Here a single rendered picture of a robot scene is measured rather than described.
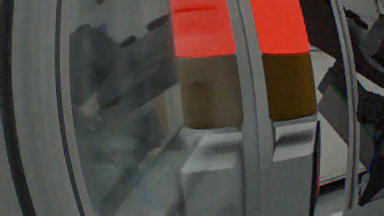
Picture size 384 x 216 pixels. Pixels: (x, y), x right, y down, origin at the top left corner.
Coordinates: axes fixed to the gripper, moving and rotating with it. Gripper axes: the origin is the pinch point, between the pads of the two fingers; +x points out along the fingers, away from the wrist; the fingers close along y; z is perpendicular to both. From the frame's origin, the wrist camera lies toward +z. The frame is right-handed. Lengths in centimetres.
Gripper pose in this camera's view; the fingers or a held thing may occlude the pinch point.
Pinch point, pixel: (373, 177)
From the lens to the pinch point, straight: 102.2
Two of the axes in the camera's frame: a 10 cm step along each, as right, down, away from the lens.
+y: -1.4, 1.8, -9.7
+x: -5.1, 8.3, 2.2
